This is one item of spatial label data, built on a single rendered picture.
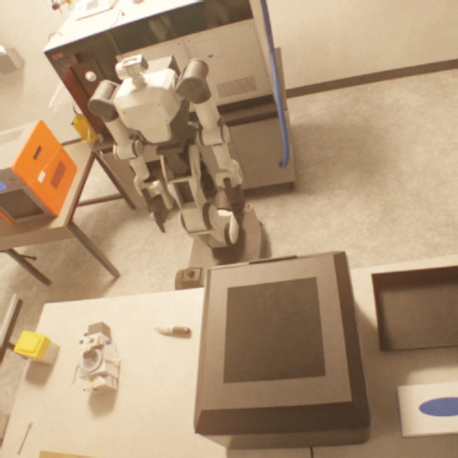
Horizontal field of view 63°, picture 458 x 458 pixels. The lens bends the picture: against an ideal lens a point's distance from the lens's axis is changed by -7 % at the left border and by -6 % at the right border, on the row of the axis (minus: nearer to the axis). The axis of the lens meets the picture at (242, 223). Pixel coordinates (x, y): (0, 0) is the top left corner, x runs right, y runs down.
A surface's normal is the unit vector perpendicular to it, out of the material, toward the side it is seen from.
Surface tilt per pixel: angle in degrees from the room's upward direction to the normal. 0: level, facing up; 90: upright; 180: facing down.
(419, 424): 0
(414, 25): 90
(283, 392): 0
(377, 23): 90
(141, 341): 0
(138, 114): 90
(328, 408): 51
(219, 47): 90
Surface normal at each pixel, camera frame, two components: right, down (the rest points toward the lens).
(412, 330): -0.26, -0.61
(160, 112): -0.09, 0.79
